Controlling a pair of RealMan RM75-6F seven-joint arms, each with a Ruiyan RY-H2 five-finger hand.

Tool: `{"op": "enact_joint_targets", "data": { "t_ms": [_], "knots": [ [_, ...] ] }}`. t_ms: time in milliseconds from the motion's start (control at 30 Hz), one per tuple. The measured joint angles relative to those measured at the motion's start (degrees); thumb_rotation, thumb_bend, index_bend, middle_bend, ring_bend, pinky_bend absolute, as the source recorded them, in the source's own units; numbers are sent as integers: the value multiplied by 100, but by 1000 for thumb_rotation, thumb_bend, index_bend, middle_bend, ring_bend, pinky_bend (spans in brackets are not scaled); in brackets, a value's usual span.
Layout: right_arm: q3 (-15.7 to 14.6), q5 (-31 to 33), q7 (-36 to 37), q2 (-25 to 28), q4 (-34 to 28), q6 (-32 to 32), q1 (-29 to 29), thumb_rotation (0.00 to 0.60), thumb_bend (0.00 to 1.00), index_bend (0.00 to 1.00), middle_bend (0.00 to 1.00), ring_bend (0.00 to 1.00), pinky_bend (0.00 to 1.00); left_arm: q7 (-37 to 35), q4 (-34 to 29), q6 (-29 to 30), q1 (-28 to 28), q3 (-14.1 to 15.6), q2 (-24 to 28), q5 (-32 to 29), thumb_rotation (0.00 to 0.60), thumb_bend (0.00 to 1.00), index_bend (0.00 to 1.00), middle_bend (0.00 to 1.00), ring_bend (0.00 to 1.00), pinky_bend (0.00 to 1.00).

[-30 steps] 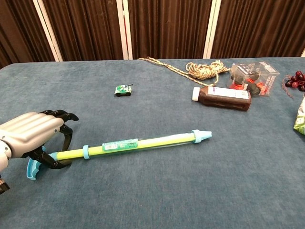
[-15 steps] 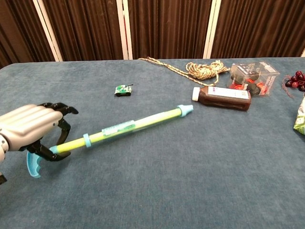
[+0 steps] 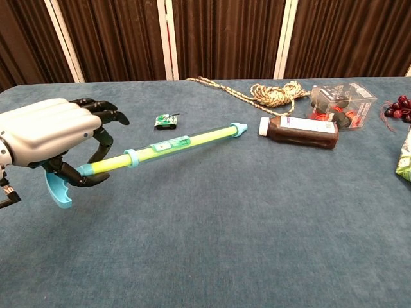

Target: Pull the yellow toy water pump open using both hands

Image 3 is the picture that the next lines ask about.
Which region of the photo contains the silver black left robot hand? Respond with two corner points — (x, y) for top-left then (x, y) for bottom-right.
(0, 98), (131, 189)

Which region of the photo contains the green camouflage toy tank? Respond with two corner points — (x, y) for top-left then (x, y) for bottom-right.
(153, 112), (180, 132)

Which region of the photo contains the yellow blue water pump toy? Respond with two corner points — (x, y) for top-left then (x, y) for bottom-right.
(43, 125), (237, 210)

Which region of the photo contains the brown curtain screen panel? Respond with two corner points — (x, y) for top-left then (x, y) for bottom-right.
(282, 0), (411, 80)
(165, 0), (295, 81)
(44, 0), (168, 83)
(0, 0), (85, 92)

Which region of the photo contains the green white snack packet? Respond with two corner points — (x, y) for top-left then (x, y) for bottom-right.
(394, 130), (411, 184)

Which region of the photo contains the beige braided rope bundle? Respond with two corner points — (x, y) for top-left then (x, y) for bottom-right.
(186, 76), (312, 117)

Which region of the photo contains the clear box with black-red items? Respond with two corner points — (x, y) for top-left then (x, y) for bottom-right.
(308, 81), (378, 132)

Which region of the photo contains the blue felt table cover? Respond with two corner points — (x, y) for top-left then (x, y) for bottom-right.
(0, 76), (411, 308)

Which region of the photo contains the dark red plastic grape bunch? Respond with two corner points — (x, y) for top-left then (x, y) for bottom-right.
(378, 94), (411, 132)

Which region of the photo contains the brown bottle with white cap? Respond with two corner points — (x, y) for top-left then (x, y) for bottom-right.
(258, 115), (340, 150)

